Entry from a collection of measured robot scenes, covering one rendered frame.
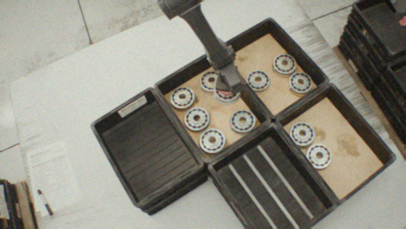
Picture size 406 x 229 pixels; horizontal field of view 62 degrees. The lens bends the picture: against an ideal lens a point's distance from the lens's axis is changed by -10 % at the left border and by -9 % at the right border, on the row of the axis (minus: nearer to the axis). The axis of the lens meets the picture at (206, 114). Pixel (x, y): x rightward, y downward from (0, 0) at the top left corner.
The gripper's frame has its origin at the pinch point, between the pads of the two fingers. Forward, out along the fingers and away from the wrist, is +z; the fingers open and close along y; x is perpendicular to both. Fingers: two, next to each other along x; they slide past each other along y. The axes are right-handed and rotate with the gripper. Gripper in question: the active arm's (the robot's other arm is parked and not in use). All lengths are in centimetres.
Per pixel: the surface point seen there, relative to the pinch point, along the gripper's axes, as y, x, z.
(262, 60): 22.8, -10.8, 14.0
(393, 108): 39, -92, 68
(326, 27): 112, -52, 99
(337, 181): -25, -48, 12
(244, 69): 17.0, -4.0, 13.9
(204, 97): 0.6, 10.0, 13.6
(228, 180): -32.2, -6.6, 12.6
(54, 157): -36, 75, 26
